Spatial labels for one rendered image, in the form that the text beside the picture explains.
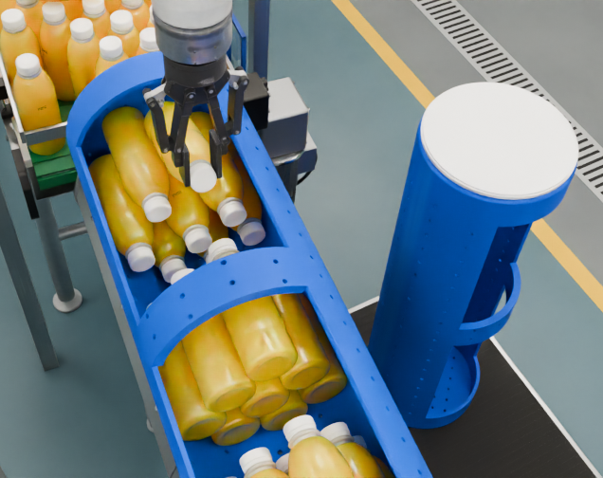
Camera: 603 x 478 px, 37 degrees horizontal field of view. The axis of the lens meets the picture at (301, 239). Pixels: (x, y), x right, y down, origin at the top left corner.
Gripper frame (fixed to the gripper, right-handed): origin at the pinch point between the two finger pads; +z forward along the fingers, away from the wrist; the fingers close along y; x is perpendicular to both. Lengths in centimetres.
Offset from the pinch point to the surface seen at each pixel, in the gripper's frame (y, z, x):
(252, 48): 33, 46, 68
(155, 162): -4.0, 10.3, 10.3
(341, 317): 10.0, 5.6, -26.7
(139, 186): -7.3, 10.9, 7.2
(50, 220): -20, 86, 67
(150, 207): -6.9, 11.7, 3.5
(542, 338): 101, 125, 11
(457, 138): 49, 21, 8
